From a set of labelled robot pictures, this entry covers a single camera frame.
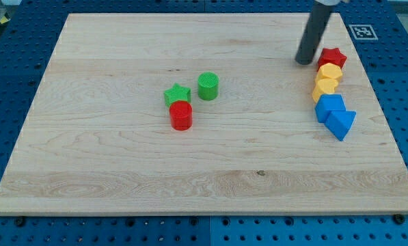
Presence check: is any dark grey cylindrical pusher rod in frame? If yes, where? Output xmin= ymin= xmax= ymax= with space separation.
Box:
xmin=295 ymin=2 xmax=334 ymax=65

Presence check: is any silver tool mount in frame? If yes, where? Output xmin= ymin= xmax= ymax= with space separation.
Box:
xmin=315 ymin=0 xmax=349 ymax=5

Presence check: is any white fiducial marker tag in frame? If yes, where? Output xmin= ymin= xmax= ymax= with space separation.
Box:
xmin=349 ymin=24 xmax=378 ymax=40

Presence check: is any red star block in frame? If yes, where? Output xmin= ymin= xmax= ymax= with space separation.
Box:
xmin=317 ymin=48 xmax=347 ymax=70

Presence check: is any yellow hexagon block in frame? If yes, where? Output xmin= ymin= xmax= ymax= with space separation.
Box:
xmin=315 ymin=63 xmax=343 ymax=83

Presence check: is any yellow cylinder block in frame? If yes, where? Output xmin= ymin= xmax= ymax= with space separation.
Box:
xmin=312 ymin=79 xmax=339 ymax=103

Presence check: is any blue pentagon block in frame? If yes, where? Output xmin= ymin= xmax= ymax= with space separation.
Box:
xmin=315 ymin=94 xmax=346 ymax=123

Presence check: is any blue triangle block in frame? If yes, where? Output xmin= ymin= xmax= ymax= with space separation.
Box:
xmin=325 ymin=111 xmax=356 ymax=141

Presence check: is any green cylinder block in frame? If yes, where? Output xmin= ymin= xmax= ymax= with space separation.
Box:
xmin=198 ymin=72 xmax=219 ymax=100

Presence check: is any green star block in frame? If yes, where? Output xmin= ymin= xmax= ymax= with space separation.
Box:
xmin=163 ymin=83 xmax=191 ymax=107

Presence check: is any red cylinder block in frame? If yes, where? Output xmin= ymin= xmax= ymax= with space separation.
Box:
xmin=169 ymin=100 xmax=193 ymax=131

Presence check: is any black bolt on table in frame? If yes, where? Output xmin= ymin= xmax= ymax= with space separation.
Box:
xmin=393 ymin=214 xmax=405 ymax=225

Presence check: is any wooden board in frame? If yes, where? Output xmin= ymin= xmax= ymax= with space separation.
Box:
xmin=0 ymin=13 xmax=408 ymax=217

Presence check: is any black bolt left front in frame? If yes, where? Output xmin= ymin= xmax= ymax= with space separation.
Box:
xmin=14 ymin=217 xmax=26 ymax=227

